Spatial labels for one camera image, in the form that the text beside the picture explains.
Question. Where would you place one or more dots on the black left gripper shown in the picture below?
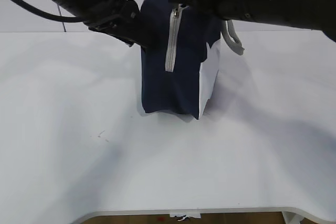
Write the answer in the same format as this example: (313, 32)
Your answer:
(120, 19)

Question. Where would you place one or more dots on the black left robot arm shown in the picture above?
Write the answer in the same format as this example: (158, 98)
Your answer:
(75, 7)

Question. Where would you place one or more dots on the navy blue lunch bag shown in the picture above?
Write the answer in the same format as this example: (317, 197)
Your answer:
(180, 69)

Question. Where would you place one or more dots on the white tape scrap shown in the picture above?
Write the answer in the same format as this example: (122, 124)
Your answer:
(185, 216)

